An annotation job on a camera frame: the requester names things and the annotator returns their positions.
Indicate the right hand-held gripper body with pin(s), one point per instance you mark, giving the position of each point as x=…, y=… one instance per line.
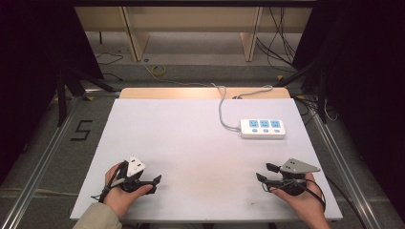
x=296, y=167

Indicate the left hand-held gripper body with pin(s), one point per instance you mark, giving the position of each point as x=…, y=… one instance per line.
x=133, y=167

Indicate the person's left hand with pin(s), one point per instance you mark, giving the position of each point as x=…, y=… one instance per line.
x=116, y=198

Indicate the person's right hand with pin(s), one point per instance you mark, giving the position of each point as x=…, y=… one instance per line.
x=305, y=203

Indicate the white power strip blue sockets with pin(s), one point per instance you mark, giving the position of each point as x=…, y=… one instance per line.
x=262, y=131

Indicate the black metal stand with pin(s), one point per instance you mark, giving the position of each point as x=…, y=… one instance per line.
x=61, y=95
x=322, y=95

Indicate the yellow tape roll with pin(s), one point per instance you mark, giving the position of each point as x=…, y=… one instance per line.
x=153, y=71

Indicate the black curtain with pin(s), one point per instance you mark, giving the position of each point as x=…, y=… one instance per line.
x=366, y=79
x=35, y=63

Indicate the light wooden shelf unit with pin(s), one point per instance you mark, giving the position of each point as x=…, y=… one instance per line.
x=191, y=19

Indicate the metal floor rail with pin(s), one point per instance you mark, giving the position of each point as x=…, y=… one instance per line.
x=47, y=159
x=347, y=171

